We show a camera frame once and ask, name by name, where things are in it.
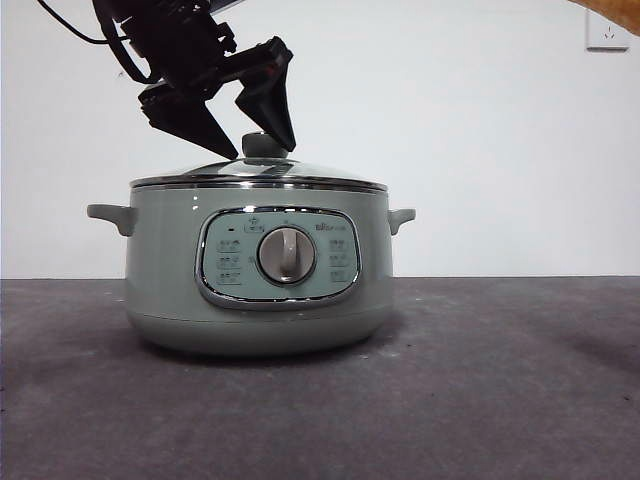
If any glass lid with green knob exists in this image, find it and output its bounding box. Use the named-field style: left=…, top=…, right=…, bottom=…
left=129, top=131, right=389, bottom=192

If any yellow corn cob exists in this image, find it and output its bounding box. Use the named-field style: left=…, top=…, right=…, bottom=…
left=574, top=0, right=640, bottom=25

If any sage green electric cooking pot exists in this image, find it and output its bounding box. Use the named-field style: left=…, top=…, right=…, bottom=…
left=85, top=185, right=417, bottom=357

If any black cable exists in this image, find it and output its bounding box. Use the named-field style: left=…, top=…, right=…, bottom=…
left=37, top=0, right=154, bottom=84

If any white wall socket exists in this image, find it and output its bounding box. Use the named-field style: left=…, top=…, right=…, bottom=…
left=585, top=9, right=631, bottom=52

